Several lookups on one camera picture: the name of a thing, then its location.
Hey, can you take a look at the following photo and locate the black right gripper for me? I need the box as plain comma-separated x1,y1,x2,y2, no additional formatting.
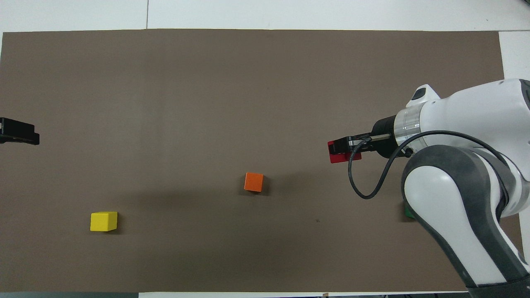
334,115,399,159

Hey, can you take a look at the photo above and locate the red wooden block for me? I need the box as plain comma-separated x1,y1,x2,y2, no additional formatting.
328,140,362,164

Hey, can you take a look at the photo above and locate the orange wooden block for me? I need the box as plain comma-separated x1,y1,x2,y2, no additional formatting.
244,172,264,193

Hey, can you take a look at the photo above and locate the yellow wooden block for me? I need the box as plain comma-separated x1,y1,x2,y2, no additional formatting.
90,211,118,232

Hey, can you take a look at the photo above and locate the brown table mat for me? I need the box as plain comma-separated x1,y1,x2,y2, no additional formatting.
0,29,528,293

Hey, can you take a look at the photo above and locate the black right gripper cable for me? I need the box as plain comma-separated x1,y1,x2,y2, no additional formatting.
347,130,511,200

